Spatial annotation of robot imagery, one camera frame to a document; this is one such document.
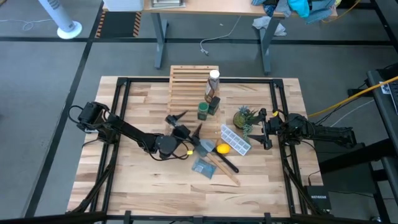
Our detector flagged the clear ice cube tray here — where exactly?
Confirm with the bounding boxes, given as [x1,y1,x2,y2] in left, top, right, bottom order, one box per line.
[220,124,251,156]

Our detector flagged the thin white cable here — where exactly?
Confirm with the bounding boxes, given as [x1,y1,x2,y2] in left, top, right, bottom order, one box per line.
[0,18,53,31]

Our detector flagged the black metal table frame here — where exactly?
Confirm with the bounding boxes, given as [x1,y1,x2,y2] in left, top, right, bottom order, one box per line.
[65,77,326,224]

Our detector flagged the wooden desk grey legs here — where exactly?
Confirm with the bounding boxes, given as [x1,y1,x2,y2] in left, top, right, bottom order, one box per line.
[102,0,339,75]

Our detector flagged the black Netgear network switch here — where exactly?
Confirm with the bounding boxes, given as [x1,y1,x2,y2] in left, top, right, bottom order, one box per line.
[303,185,332,211]

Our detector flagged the small black box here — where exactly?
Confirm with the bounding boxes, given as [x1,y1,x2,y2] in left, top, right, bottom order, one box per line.
[208,95,221,116]

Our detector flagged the clear spatula black handle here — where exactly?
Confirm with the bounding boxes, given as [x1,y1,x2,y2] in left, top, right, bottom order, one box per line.
[200,139,240,174]

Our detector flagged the thin yellow cable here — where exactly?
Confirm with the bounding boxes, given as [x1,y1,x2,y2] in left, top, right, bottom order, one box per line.
[322,0,361,24]

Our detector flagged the stack of papers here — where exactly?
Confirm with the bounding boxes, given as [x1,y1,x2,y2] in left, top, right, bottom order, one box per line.
[150,0,187,9]

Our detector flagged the black cable with yellow tag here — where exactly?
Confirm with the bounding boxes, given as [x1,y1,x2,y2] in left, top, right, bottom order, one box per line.
[146,139,195,162]
[272,108,290,125]

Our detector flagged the green-lid spice jar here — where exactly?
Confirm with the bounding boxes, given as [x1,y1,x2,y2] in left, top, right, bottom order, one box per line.
[197,101,210,121]

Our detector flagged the wooden slatted shelf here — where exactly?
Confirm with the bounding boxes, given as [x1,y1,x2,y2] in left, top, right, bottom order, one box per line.
[164,65,222,141]

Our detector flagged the yellow lemon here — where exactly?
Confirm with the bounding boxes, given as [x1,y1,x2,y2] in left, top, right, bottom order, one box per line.
[216,143,231,155]

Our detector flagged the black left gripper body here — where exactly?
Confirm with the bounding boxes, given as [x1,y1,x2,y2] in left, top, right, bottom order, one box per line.
[165,114,201,147]

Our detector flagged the thick yellow cable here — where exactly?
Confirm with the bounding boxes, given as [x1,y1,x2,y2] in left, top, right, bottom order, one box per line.
[307,75,398,118]

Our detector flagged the white box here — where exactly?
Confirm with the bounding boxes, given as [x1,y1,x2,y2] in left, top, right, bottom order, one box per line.
[102,0,146,12]

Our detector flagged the blue foil packet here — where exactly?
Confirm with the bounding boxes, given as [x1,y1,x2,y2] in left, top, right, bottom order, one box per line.
[191,157,217,180]

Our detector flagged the black side desk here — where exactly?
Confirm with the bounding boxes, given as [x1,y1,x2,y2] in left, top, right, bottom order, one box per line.
[317,62,398,224]

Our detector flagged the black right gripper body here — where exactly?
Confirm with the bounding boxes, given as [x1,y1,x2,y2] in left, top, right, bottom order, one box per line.
[259,108,281,150]

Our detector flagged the grey cable with plug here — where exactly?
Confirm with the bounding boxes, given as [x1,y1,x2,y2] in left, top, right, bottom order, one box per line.
[200,15,242,56]

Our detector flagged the white cloth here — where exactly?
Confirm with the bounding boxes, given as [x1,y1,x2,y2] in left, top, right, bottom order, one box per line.
[252,16,287,37]

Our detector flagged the black hazard-striped mat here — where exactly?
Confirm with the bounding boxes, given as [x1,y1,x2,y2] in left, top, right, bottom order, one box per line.
[95,11,142,39]

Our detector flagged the grey spatula wooden handle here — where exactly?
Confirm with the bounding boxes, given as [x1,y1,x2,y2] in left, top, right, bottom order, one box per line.
[195,142,241,187]

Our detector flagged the white tower fan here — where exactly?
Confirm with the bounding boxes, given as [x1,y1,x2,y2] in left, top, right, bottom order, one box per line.
[37,0,83,40]

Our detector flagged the white-lid spice bottle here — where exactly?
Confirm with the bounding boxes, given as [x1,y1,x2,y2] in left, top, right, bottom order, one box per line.
[207,69,221,94]

